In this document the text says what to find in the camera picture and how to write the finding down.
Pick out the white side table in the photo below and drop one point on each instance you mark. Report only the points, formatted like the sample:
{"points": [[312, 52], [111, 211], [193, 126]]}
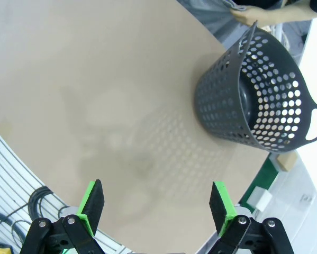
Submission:
{"points": [[315, 105]]}

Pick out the person's left hand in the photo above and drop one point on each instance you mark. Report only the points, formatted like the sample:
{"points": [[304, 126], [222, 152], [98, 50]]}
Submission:
{"points": [[246, 16]]}

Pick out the white power adapter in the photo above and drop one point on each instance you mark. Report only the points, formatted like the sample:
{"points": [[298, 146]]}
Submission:
{"points": [[262, 199]]}

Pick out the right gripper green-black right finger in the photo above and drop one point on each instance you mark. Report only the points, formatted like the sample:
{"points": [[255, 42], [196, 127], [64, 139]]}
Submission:
{"points": [[221, 206]]}

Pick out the grey training pants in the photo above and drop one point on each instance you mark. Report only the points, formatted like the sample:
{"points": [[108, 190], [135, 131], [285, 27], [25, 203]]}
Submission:
{"points": [[216, 13]]}

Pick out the person's left forearm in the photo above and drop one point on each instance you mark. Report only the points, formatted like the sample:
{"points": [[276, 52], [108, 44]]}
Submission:
{"points": [[288, 14]]}

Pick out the small wooden block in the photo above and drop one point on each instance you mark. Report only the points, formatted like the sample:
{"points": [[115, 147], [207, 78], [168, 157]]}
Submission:
{"points": [[286, 162]]}

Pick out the white slatted panel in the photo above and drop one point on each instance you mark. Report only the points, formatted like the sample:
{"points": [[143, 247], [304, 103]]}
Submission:
{"points": [[12, 169]]}

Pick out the dark grey perforated plastic basket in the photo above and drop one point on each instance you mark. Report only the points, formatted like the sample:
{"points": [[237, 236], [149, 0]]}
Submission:
{"points": [[219, 92]]}

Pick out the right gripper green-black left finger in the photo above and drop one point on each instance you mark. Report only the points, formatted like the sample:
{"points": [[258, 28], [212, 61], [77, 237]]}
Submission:
{"points": [[90, 206]]}

